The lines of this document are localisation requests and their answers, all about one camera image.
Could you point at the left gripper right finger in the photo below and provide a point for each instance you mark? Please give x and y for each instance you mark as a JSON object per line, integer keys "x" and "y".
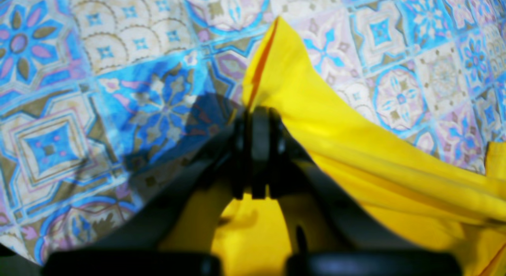
{"x": 329, "y": 232}

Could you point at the yellow T-shirt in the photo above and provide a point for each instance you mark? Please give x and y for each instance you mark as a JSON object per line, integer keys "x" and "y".
{"x": 431, "y": 203}

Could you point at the patterned blue tile tablecloth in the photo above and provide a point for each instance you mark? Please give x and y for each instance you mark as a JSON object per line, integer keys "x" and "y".
{"x": 102, "y": 100}

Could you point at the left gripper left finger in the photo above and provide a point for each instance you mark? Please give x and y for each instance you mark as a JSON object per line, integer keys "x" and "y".
{"x": 173, "y": 233}

